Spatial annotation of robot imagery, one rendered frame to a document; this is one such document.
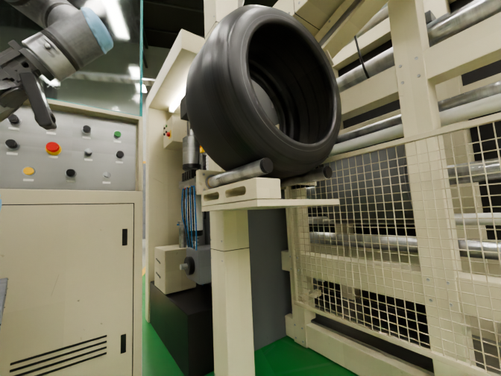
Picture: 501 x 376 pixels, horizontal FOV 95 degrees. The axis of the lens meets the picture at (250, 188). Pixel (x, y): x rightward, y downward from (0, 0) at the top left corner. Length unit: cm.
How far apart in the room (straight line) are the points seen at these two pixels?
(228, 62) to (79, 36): 34
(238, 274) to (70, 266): 66
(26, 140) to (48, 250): 44
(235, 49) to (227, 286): 84
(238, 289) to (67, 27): 97
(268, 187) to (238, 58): 36
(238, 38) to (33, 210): 95
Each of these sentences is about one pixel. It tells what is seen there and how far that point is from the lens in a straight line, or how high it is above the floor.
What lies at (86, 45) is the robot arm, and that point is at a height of 117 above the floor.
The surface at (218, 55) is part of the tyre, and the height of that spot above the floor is 119.
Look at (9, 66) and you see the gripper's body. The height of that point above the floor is 110.
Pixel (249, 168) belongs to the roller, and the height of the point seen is 90.
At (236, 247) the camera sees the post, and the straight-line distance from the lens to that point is 101.
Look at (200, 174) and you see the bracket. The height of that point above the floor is 93.
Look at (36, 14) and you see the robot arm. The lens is 82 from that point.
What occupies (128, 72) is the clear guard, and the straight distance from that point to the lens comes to 142.
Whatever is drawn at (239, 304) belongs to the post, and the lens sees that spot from 107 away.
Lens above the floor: 77
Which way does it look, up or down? 6 degrees up
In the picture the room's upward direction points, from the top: 3 degrees counter-clockwise
